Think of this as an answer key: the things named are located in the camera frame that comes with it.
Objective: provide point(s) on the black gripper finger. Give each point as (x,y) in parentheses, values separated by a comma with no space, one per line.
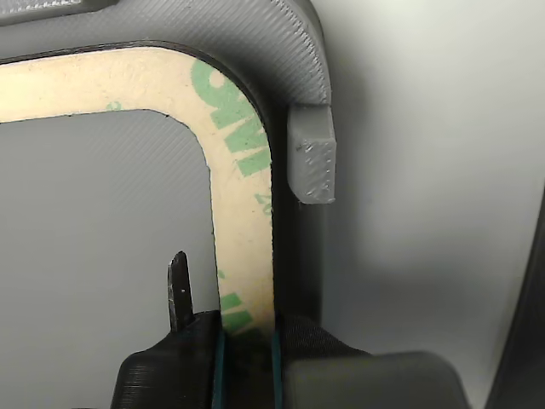
(362,383)
(170,375)

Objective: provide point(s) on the beige adhesive tape backing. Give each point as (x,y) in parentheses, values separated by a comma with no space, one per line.
(127,85)

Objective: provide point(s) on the gray 3D-printed frame holder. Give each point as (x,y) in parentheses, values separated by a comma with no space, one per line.
(289,51)

